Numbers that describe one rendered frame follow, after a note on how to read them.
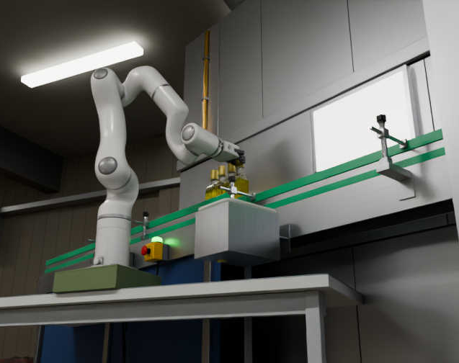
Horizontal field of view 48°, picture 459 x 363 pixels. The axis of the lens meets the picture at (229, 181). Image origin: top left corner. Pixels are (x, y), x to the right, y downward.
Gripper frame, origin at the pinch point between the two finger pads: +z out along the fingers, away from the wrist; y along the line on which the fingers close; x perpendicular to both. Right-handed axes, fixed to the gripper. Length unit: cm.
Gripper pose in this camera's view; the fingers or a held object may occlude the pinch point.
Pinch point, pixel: (238, 160)
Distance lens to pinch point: 211.2
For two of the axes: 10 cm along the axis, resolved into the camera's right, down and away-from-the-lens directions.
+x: -0.1, 9.4, -3.5
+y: -8.1, 2.0, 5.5
